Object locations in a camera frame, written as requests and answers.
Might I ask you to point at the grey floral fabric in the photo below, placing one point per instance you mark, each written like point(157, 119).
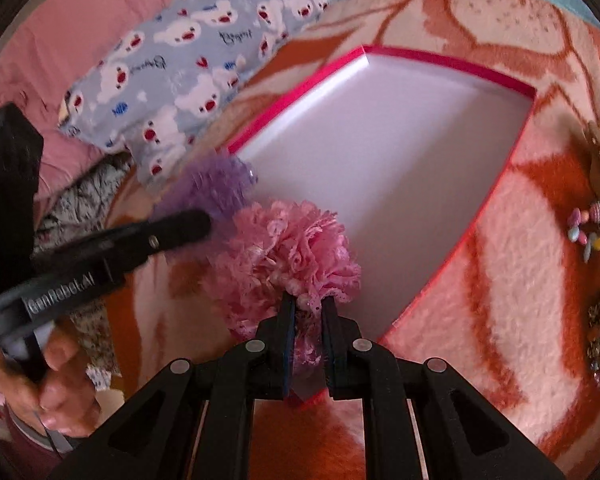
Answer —
point(80, 211)

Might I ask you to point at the person's left hand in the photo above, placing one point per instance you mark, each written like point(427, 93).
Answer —
point(65, 400)

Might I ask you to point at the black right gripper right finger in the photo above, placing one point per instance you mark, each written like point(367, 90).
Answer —
point(422, 420)

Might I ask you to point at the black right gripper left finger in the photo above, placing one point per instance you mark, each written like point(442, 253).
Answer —
point(192, 421)

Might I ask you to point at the purple mesh scrunchie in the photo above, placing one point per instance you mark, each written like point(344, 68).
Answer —
point(218, 184)

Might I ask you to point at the orange pink fleece blanket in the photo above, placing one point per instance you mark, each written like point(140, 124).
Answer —
point(508, 312)

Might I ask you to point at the pink quilted comforter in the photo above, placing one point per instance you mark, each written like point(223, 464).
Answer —
point(55, 46)

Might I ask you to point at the blue bear print pillow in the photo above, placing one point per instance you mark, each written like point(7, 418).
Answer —
point(166, 79)

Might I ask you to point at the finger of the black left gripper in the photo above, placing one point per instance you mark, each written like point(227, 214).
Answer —
point(111, 254)

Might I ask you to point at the pink lace scrunchie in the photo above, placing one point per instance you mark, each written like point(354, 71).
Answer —
point(283, 248)

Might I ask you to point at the red shallow gift box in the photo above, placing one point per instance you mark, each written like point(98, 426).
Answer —
point(405, 147)

